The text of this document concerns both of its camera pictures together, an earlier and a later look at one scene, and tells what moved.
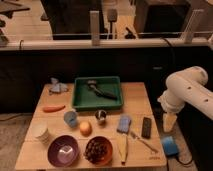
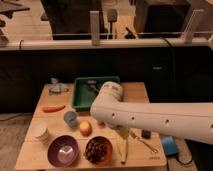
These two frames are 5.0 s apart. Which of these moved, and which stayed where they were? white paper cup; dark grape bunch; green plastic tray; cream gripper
Moved: cream gripper
Stayed: green plastic tray; dark grape bunch; white paper cup
